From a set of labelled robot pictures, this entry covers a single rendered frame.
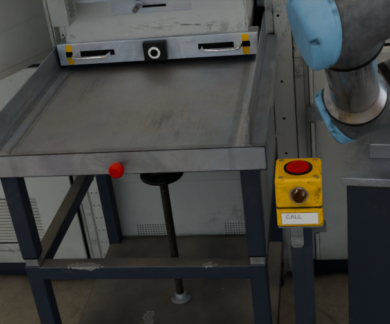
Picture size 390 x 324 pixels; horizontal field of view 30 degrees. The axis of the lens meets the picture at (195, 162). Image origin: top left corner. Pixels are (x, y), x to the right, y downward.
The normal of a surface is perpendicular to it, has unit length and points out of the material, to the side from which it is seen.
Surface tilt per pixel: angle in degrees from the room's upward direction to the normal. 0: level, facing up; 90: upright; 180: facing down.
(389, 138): 46
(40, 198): 90
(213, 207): 90
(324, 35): 84
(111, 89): 0
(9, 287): 0
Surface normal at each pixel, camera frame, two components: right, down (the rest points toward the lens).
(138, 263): -0.11, -0.87
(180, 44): -0.13, 0.49
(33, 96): 0.98, -0.04
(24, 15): 0.81, 0.19
